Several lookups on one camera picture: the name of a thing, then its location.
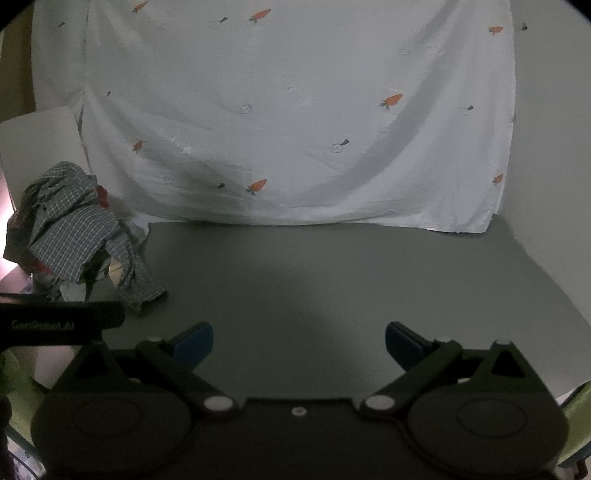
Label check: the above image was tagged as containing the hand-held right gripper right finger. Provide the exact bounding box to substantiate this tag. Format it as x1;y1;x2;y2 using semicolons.
359;322;550;418

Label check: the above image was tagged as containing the checked shirt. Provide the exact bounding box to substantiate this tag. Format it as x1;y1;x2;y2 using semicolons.
4;161;168;316

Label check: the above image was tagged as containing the pile of mixed clothes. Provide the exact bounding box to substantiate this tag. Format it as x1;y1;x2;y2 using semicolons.
4;185;151;303

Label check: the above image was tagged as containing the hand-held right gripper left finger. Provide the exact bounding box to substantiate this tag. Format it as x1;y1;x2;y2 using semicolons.
51;322;241;418

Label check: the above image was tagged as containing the white carrot print sheet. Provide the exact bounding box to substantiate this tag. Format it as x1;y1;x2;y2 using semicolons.
30;0;517;235

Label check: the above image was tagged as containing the light green cloth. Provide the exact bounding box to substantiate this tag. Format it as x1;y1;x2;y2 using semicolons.
0;351;49;462
558;378;591;468

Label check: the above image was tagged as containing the white box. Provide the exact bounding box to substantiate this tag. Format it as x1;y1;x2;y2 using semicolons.
0;106;90;210

